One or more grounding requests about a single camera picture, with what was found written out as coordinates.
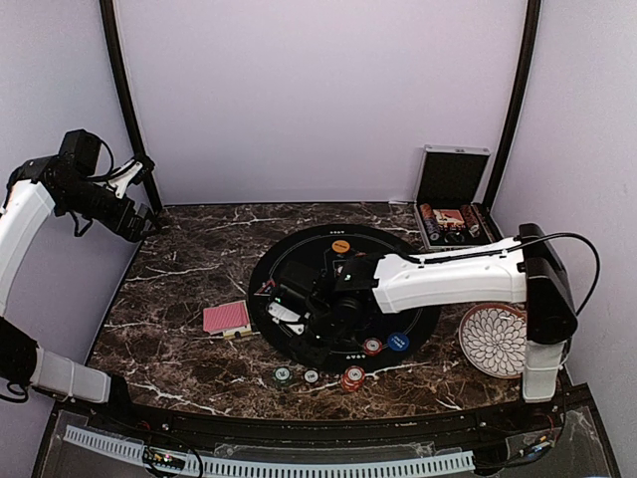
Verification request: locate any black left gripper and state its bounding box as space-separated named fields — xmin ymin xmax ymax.
xmin=59 ymin=175 xmax=161 ymax=242

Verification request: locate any black poker chip stack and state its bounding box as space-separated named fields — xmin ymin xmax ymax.
xmin=304 ymin=369 xmax=319 ymax=383

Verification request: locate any red poker chip stack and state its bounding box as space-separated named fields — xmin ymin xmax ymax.
xmin=340 ymin=365 xmax=365 ymax=392

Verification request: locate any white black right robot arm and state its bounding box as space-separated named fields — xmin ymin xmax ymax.
xmin=279 ymin=223 xmax=579 ymax=432

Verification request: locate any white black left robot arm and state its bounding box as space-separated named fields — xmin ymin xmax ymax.
xmin=1 ymin=153 xmax=160 ymax=434

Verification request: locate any green poker chip stack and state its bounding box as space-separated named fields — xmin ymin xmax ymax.
xmin=273 ymin=366 xmax=293 ymax=387

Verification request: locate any round black poker mat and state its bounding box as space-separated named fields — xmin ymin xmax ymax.
xmin=248 ymin=224 xmax=441 ymax=373

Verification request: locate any yellow blue card box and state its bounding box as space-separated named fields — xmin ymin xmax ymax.
xmin=222 ymin=324 xmax=253 ymax=340

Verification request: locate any red triangular all-in marker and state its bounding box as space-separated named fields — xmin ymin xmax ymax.
xmin=254 ymin=279 xmax=276 ymax=297

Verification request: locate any blue round blind button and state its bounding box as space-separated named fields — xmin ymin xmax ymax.
xmin=387 ymin=332 xmax=410 ymax=353

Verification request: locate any red-backed playing card deck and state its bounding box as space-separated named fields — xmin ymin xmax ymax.
xmin=203 ymin=301 xmax=250 ymax=334

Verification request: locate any orange round blind button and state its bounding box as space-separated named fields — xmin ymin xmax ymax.
xmin=331 ymin=240 xmax=350 ymax=254

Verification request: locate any floral patterned ceramic plate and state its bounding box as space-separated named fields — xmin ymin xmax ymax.
xmin=458 ymin=303 xmax=527 ymax=379

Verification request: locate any aluminium poker chip case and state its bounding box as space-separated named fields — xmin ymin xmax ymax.
xmin=413 ymin=145 xmax=497 ymax=252

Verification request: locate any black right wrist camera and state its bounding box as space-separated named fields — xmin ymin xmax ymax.
xmin=267 ymin=261 xmax=319 ymax=336

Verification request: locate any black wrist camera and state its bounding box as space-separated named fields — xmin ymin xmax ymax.
xmin=267 ymin=261 xmax=319 ymax=336
xmin=59 ymin=129 xmax=102 ymax=177

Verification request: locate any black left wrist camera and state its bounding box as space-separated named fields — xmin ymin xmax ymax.
xmin=59 ymin=129 xmax=102 ymax=177

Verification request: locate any white slotted cable duct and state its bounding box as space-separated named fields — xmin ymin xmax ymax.
xmin=63 ymin=425 xmax=475 ymax=477

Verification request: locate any black front rail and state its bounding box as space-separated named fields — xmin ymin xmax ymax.
xmin=53 ymin=384 xmax=615 ymax=467

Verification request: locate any black left frame post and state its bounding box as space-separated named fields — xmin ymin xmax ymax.
xmin=99 ymin=0 xmax=164 ymax=213

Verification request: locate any black frame post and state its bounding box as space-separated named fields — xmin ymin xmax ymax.
xmin=99 ymin=0 xmax=164 ymax=213
xmin=483 ymin=0 xmax=542 ymax=211

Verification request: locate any black right frame post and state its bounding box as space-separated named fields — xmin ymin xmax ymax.
xmin=483 ymin=0 xmax=542 ymax=211

